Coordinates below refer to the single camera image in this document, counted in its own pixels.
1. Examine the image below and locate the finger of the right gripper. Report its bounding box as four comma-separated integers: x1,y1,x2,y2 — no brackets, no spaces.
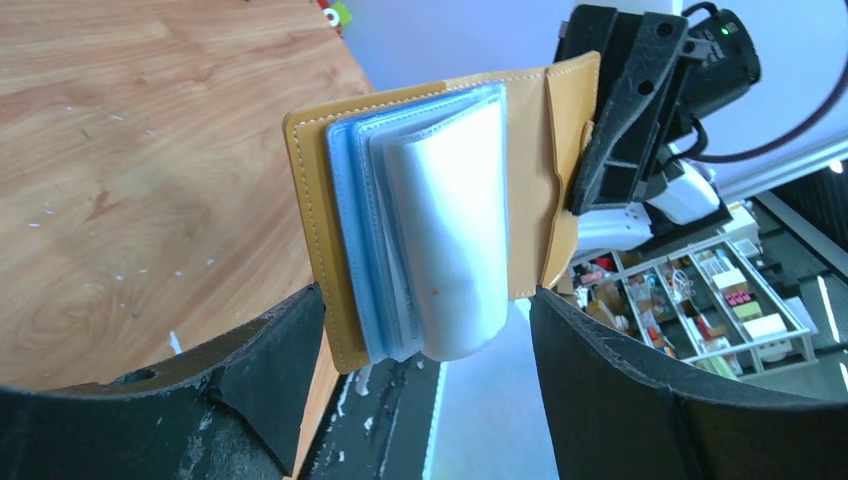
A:
568,11,688,215

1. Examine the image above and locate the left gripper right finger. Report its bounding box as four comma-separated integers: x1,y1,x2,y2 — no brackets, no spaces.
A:
529,288,847,479

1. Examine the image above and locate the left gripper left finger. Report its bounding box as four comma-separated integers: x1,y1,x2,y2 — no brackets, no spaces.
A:
1,284,325,479

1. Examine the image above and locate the yellow leather card holder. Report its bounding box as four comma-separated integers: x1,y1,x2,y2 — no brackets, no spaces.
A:
282,51,601,373

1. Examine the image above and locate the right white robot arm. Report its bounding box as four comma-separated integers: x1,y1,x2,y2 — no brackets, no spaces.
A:
556,2,762,254

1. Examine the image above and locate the storage shelf with boxes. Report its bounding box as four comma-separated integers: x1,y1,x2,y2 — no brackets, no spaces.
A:
561,235,817,380

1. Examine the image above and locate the colourful toy car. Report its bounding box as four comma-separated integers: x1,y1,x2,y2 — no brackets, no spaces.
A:
316,0,352,28

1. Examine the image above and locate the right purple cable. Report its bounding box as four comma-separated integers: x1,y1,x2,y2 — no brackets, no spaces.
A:
682,1,848,166

